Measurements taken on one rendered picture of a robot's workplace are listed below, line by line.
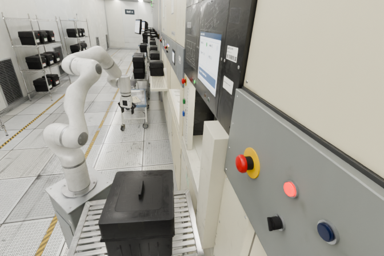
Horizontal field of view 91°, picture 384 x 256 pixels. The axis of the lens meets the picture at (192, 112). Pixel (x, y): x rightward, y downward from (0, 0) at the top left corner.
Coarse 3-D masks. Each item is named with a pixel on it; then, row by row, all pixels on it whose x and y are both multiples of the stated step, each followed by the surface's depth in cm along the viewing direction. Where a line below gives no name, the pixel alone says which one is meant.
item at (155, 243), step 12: (132, 240) 77; (144, 240) 78; (156, 240) 79; (168, 240) 79; (108, 252) 78; (120, 252) 79; (132, 252) 80; (144, 252) 81; (156, 252) 82; (168, 252) 83
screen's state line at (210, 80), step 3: (201, 69) 86; (201, 72) 86; (204, 72) 82; (201, 75) 87; (204, 75) 82; (207, 75) 77; (204, 78) 82; (207, 78) 77; (210, 78) 73; (213, 78) 70; (207, 81) 77; (210, 81) 73; (213, 81) 70; (210, 84) 73; (213, 84) 70; (213, 87) 70
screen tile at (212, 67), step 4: (212, 44) 70; (216, 44) 65; (212, 48) 70; (208, 52) 75; (212, 52) 70; (216, 52) 66; (216, 56) 66; (208, 60) 75; (216, 60) 66; (208, 64) 75; (212, 64) 70; (216, 64) 66; (208, 68) 76; (212, 68) 71; (216, 68) 66; (212, 72) 71; (216, 72) 66
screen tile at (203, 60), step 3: (201, 39) 84; (204, 39) 80; (201, 42) 84; (204, 42) 80; (207, 42) 75; (201, 45) 85; (204, 45) 80; (207, 45) 75; (201, 48) 85; (204, 48) 80; (201, 57) 85; (204, 57) 81; (201, 60) 86; (204, 60) 81; (201, 63) 86; (204, 63) 81; (204, 66) 81
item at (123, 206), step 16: (128, 176) 93; (144, 176) 94; (160, 176) 94; (112, 192) 84; (128, 192) 84; (144, 192) 85; (160, 192) 85; (112, 208) 77; (128, 208) 77; (144, 208) 77; (160, 208) 78; (112, 224) 71; (128, 224) 72; (144, 224) 73; (160, 224) 74; (112, 240) 74; (128, 240) 75
